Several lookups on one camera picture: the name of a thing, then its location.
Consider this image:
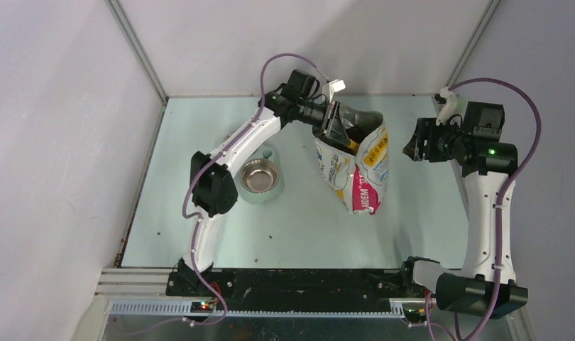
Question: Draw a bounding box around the pet food bag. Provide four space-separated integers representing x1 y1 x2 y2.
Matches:
313 103 389 215

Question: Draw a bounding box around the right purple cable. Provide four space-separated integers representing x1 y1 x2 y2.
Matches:
424 77 542 341

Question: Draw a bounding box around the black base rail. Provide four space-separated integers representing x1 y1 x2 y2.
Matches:
165 266 425 313

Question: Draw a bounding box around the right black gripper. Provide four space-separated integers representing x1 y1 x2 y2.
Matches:
403 117 471 162

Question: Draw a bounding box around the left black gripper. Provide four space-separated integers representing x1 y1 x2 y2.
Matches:
295 99 349 146

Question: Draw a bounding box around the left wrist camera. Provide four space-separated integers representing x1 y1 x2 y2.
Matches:
322 80 346 102

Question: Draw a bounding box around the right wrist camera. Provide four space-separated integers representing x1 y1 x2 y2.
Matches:
434 87 468 126

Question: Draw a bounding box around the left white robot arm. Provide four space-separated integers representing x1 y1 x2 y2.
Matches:
182 70 348 296

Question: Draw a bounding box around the mint double bowl stand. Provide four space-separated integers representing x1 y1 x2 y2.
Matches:
230 141 285 205

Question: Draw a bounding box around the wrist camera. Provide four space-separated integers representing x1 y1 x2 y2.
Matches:
434 87 468 126
322 80 346 102

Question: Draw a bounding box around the near steel bowl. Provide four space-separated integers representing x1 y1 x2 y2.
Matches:
239 158 280 194

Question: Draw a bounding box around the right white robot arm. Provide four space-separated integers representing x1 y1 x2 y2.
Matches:
399 100 528 320

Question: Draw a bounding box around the yellow plastic scoop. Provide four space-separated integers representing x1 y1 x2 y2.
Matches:
346 139 360 156

